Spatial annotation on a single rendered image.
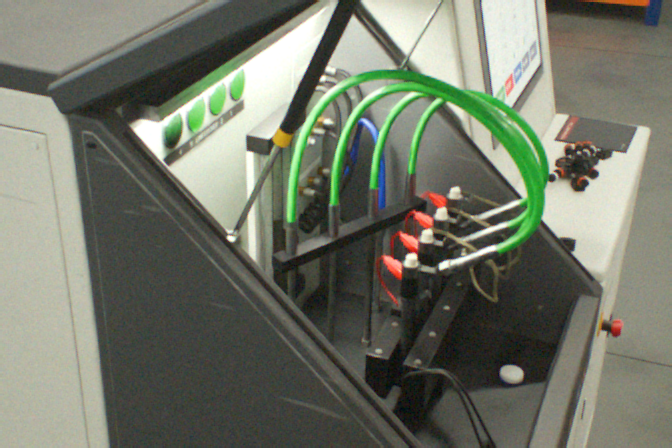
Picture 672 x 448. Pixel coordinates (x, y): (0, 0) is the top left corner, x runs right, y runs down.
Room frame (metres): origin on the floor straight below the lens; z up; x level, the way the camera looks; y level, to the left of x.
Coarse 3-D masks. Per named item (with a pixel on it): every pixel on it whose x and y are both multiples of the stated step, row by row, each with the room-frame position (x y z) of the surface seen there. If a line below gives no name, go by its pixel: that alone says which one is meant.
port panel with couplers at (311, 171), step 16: (304, 48) 1.51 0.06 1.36; (304, 64) 1.51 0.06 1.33; (320, 96) 1.57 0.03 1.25; (320, 128) 1.52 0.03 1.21; (320, 144) 1.58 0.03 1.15; (304, 160) 1.51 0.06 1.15; (320, 160) 1.58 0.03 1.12; (304, 176) 1.51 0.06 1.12; (320, 176) 1.58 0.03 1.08; (304, 192) 1.48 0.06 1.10
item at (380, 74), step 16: (352, 80) 1.23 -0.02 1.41; (368, 80) 1.22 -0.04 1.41; (416, 80) 1.20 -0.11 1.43; (432, 80) 1.19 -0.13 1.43; (336, 96) 1.24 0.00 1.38; (464, 96) 1.17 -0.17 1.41; (320, 112) 1.25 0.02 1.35; (480, 112) 1.16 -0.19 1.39; (304, 128) 1.26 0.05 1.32; (496, 128) 1.15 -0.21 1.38; (304, 144) 1.26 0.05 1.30; (512, 144) 1.14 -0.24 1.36; (528, 160) 1.14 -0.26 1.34; (288, 192) 1.27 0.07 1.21; (544, 192) 1.13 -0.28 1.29; (288, 208) 1.27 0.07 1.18; (288, 224) 1.26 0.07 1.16; (528, 224) 1.13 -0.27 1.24; (512, 240) 1.14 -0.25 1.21
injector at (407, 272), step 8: (408, 272) 1.19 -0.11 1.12; (416, 272) 1.19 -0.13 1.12; (400, 280) 1.20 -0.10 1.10; (408, 280) 1.19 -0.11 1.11; (416, 280) 1.19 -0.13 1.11; (408, 288) 1.19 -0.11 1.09; (416, 288) 1.19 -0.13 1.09; (408, 296) 1.18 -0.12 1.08; (416, 296) 1.19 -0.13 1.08; (424, 296) 1.18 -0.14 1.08; (408, 304) 1.19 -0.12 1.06; (408, 312) 1.19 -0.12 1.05; (408, 320) 1.19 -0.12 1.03; (408, 328) 1.19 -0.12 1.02; (408, 336) 1.19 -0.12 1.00; (400, 344) 1.20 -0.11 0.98; (408, 344) 1.19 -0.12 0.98; (400, 352) 1.19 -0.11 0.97; (408, 352) 1.19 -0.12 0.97; (400, 360) 1.19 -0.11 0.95; (400, 368) 1.19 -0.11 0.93
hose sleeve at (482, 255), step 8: (488, 248) 1.15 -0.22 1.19; (496, 248) 1.15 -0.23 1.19; (464, 256) 1.17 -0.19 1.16; (472, 256) 1.16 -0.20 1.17; (480, 256) 1.15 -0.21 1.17; (488, 256) 1.15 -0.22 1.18; (496, 256) 1.14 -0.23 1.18; (456, 264) 1.16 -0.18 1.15; (464, 264) 1.16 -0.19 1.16; (472, 264) 1.16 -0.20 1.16
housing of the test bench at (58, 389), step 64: (0, 0) 1.24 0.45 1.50; (64, 0) 1.25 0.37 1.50; (128, 0) 1.27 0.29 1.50; (192, 0) 1.28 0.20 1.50; (0, 64) 1.02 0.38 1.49; (64, 64) 1.02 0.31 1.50; (0, 128) 1.03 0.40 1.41; (64, 128) 0.99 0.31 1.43; (0, 192) 1.03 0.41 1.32; (64, 192) 1.00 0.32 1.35; (0, 256) 1.04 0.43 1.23; (64, 256) 1.01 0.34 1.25; (0, 320) 1.05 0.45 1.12; (64, 320) 1.01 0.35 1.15; (0, 384) 1.05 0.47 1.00; (64, 384) 1.01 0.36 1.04
